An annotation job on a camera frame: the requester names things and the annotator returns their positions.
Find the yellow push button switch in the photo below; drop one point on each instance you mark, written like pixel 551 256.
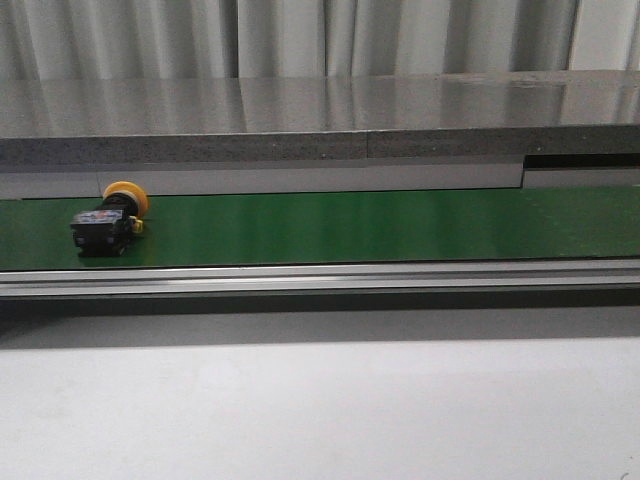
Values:
pixel 109 228

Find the white pleated curtain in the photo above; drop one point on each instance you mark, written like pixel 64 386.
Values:
pixel 46 40

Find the green conveyor belt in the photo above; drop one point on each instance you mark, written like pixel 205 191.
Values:
pixel 338 227

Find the grey rear conveyor guide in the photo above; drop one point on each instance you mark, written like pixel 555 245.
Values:
pixel 367 174

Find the aluminium front conveyor rail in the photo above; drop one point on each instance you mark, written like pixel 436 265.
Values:
pixel 341 278

